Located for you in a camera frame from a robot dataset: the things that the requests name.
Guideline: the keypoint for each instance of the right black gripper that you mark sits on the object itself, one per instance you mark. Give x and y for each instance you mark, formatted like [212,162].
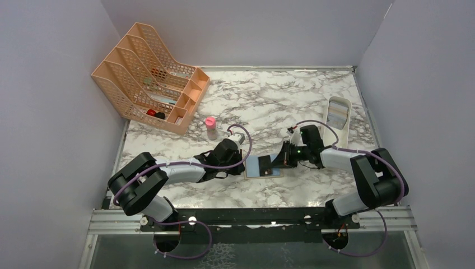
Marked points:
[284,155]

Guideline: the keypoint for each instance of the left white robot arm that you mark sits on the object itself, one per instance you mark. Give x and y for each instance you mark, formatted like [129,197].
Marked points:
[136,185]

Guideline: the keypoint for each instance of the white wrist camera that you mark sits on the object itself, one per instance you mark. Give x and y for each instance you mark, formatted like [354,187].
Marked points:
[238,138]
[295,137]

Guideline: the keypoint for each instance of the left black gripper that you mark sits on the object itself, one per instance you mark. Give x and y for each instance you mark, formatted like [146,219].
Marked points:
[237,170]

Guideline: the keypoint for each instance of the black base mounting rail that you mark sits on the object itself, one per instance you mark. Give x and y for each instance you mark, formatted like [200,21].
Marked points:
[247,225]

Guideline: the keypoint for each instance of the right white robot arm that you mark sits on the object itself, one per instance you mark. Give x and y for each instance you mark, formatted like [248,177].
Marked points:
[377,178]

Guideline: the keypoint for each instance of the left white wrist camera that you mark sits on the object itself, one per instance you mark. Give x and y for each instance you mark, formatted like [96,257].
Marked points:
[238,138]

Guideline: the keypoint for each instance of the black round object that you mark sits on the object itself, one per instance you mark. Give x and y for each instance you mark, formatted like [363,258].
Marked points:
[160,115]

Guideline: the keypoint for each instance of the peach mesh file organizer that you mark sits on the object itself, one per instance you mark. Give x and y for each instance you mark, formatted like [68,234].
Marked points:
[141,74]

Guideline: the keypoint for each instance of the red round object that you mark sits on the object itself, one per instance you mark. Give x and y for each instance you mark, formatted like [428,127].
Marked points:
[151,112]

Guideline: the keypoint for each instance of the pink capped small bottle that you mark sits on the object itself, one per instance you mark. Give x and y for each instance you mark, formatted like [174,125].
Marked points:
[211,126]

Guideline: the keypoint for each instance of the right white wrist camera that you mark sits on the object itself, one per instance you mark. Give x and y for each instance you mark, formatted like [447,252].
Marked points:
[295,137]

